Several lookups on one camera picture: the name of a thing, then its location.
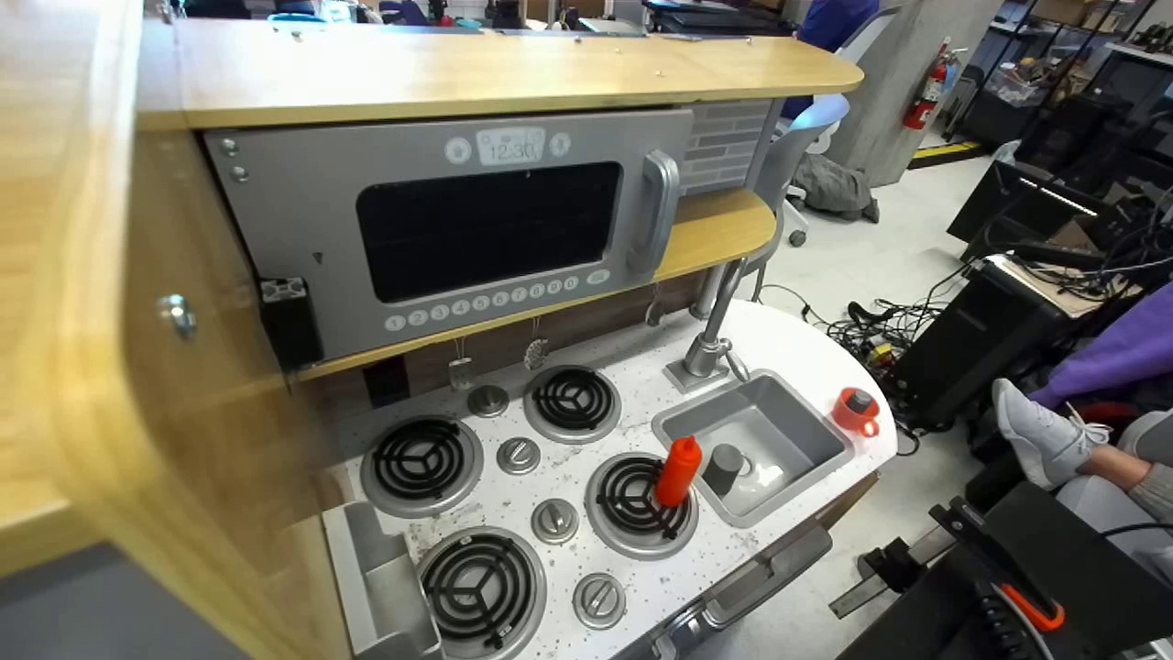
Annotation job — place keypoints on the wooden side panel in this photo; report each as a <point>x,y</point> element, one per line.
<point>141,396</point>

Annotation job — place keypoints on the grey toy microwave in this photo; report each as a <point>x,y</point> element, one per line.
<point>431,223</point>

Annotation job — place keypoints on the front right stove burner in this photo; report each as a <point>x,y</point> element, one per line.
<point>623,509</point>

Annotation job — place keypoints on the purple cloth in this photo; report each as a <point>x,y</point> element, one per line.
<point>1136,344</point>

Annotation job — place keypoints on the grey oven door handle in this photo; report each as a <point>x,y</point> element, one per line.
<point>745,589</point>

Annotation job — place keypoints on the red fire extinguisher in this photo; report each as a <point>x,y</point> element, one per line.
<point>931,88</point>

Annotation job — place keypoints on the silver stove knob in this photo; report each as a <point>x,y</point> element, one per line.
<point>553,523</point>
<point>597,601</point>
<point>518,456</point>
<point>488,402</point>

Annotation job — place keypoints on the wooden top shelf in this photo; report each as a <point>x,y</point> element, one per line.
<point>239,75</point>

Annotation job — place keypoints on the grey toy faucet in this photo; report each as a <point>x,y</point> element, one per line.
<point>709,350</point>

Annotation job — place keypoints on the stove burner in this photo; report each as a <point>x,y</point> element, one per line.
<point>422,468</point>
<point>574,405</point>
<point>486,592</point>
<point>623,509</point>

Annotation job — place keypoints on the black case with orange latch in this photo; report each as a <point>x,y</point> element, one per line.
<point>1025,581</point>

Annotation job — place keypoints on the back right stove burner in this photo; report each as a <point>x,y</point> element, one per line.
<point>574,405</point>

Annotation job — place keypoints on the front left stove burner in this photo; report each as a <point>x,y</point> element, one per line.
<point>486,592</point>

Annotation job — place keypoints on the grey microwave door handle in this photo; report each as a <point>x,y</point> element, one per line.
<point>665,177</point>

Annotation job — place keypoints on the back left stove burner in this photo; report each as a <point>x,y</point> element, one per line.
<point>422,468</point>

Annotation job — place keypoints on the small wooden lower shelf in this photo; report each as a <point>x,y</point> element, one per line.
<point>717,227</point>

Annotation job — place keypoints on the grey toy sink basin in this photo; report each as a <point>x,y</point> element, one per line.
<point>786,440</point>

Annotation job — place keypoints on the dark grey cup in sink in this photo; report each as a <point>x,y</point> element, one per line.
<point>722,468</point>

